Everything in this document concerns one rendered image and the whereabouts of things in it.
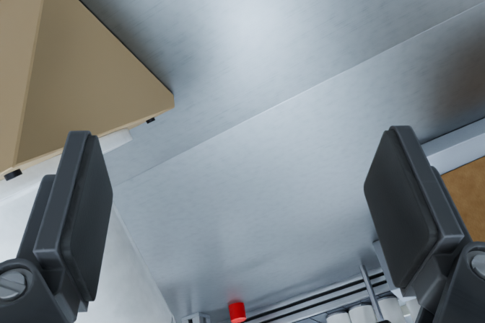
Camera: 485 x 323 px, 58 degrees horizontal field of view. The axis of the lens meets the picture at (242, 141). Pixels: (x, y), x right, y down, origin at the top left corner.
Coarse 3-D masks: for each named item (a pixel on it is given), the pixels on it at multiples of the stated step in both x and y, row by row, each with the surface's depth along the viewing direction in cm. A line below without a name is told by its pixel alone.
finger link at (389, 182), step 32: (384, 160) 13; (416, 160) 12; (384, 192) 13; (416, 192) 11; (448, 192) 12; (384, 224) 13; (416, 224) 11; (448, 224) 10; (384, 256) 13; (416, 256) 11; (448, 256) 11; (416, 288) 12
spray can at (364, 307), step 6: (354, 306) 91; (360, 306) 91; (366, 306) 91; (354, 312) 91; (360, 312) 90; (366, 312) 90; (372, 312) 90; (354, 318) 90; (360, 318) 89; (366, 318) 89; (372, 318) 89
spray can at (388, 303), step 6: (378, 300) 90; (384, 300) 89; (390, 300) 89; (396, 300) 90; (384, 306) 89; (390, 306) 88; (396, 306) 89; (384, 312) 88; (390, 312) 88; (396, 312) 88; (402, 312) 89; (384, 318) 88; (390, 318) 87; (396, 318) 87; (402, 318) 87
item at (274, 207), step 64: (384, 64) 42; (448, 64) 44; (256, 128) 47; (320, 128) 49; (384, 128) 51; (448, 128) 53; (128, 192) 52; (192, 192) 55; (256, 192) 57; (320, 192) 60; (192, 256) 70; (256, 256) 74; (320, 256) 80
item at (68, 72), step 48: (0, 0) 30; (48, 0) 28; (0, 48) 26; (48, 48) 26; (96, 48) 31; (0, 96) 23; (48, 96) 24; (96, 96) 28; (144, 96) 35; (0, 144) 21; (48, 144) 22
